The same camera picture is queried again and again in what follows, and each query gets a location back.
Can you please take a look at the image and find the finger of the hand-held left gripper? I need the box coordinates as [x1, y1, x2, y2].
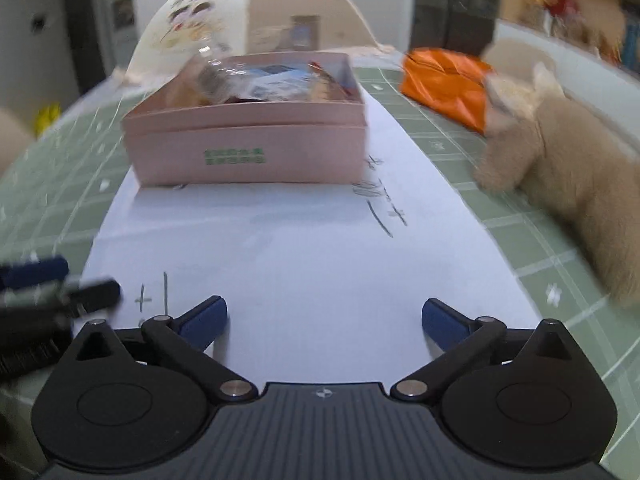
[0, 255, 70, 293]
[0, 277, 122, 322]

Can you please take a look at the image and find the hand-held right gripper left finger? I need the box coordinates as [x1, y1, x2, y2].
[74, 296, 258, 405]

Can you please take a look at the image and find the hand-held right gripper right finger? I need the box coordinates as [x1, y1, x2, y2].
[390, 298, 572, 405]

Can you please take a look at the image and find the pink cardboard box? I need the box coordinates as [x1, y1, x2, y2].
[121, 51, 370, 187]

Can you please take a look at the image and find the white paper sheet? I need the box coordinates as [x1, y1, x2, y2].
[71, 50, 544, 397]

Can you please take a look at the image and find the beige chair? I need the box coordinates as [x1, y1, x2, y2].
[0, 109, 32, 173]
[481, 37, 557, 77]

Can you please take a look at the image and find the green checked tablecloth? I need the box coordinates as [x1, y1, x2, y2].
[0, 55, 640, 480]

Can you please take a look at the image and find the yellow plastic bag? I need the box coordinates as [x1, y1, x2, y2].
[34, 104, 62, 137]

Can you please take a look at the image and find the brown plush toy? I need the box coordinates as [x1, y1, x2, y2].
[472, 75, 640, 307]

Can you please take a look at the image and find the orange plastic bag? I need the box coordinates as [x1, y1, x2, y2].
[400, 47, 496, 135]

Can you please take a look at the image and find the plaid cloth pillow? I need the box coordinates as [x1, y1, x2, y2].
[481, 62, 567, 111]

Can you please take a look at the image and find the dark door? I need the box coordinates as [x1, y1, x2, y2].
[64, 0, 109, 93]

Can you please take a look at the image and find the dark-lidded glass jar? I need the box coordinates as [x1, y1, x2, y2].
[290, 14, 321, 52]

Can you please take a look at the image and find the glass door cabinet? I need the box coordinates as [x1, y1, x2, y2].
[410, 0, 502, 57]

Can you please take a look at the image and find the wooden display shelf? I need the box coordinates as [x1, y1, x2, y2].
[500, 0, 640, 70]

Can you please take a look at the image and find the framed wall picture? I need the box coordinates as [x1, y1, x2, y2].
[112, 0, 136, 32]

